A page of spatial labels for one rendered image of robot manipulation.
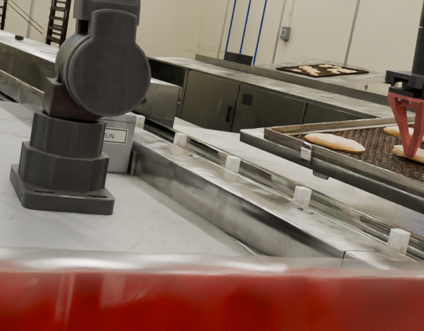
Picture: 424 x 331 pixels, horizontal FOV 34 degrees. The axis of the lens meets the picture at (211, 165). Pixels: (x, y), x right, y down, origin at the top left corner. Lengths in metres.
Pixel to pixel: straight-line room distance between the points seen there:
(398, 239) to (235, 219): 0.15
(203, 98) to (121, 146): 4.14
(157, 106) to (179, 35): 7.38
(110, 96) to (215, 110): 4.18
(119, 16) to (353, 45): 5.71
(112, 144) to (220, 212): 0.22
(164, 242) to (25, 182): 0.15
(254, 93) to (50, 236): 3.92
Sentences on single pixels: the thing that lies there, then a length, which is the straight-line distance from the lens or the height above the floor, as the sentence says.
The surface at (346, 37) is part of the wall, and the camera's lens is 6.42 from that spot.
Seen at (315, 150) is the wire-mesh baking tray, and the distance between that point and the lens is 0.87.
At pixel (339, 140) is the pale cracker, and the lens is 0.91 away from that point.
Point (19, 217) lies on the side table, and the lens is 0.63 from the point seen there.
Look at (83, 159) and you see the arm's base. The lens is 0.67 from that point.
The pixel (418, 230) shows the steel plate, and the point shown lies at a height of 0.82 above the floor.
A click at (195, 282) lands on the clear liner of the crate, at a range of 0.23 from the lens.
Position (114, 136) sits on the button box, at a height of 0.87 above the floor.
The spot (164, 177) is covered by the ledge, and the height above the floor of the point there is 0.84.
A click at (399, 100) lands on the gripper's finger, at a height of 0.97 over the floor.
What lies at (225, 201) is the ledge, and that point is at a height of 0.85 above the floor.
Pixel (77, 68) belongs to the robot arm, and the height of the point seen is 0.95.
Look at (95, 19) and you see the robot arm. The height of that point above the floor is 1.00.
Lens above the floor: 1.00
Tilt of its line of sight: 10 degrees down
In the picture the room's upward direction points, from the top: 11 degrees clockwise
